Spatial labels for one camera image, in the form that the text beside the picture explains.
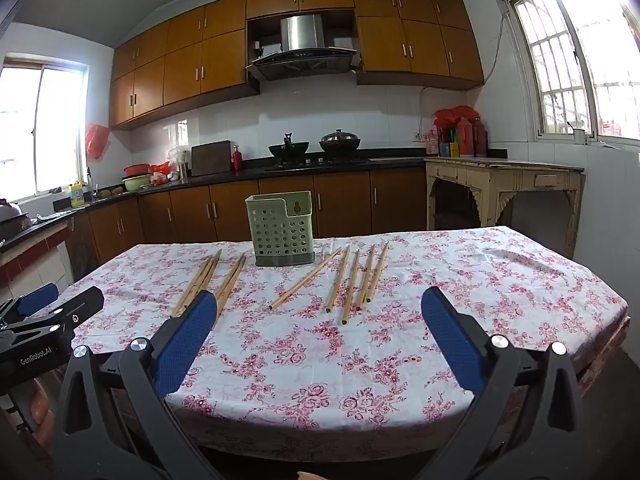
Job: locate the red bag over bottles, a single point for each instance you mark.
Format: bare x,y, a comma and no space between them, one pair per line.
456,112

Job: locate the dark wooden cutting board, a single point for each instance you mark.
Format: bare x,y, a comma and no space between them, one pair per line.
211,158

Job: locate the metal sink faucet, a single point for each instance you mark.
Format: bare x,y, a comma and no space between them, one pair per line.
90,180

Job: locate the red plastic basin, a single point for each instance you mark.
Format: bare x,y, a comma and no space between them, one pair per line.
136,169

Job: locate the white cup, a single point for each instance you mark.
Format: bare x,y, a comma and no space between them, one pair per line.
579,136

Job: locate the steel range hood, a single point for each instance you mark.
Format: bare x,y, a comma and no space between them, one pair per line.
300,45

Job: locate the large barred window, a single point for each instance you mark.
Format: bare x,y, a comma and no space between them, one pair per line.
565,60

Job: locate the small red bottle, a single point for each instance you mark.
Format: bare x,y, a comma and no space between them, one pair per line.
237,158

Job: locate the crumpled red plastic bag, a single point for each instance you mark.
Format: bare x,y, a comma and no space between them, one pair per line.
161,167

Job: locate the green perforated utensil holder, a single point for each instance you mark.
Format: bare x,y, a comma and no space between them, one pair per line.
282,232

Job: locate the person's left hand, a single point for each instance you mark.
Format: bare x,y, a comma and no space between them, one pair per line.
40,407

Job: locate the metal canister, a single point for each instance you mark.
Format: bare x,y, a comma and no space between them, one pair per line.
184,167

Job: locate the wooden upper wall cabinets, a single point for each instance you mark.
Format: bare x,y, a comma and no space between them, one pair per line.
190,60

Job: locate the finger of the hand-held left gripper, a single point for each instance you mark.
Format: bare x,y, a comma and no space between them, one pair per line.
36,298
75,310

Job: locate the group of bamboo chopsticks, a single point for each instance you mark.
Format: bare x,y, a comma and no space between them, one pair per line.
352,280

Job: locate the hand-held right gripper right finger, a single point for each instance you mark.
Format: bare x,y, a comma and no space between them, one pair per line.
452,340

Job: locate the wooden lower kitchen cabinets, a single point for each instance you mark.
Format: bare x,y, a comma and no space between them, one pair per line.
230,210

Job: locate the wok with metal lid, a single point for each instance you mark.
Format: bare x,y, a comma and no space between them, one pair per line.
340,142

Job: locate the yellow dish soap bottle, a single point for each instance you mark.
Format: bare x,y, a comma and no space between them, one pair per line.
77,196

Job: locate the colourful seasoning boxes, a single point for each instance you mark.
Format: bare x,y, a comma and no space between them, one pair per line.
449,147

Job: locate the floral tablecloth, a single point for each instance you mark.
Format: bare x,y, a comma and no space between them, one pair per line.
310,360

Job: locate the black kitchen countertop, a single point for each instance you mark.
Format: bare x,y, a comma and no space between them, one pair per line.
220,176

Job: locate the dark cooking pot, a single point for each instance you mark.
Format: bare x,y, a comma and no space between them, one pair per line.
12,220

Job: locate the black gas stove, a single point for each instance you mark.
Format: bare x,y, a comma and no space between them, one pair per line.
315,162

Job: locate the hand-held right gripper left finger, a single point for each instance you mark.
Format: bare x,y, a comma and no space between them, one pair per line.
186,342

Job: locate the pink seasoning packet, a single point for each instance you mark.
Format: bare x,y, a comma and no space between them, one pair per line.
431,143

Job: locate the cream wooden side table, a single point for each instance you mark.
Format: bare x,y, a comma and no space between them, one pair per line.
500,172

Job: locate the hanging red plastic bag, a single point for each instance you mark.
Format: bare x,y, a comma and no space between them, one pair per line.
97,141

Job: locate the pale green basin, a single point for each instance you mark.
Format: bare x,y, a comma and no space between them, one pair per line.
135,182

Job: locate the large red oil bottle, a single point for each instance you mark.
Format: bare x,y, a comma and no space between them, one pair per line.
481,137
466,139

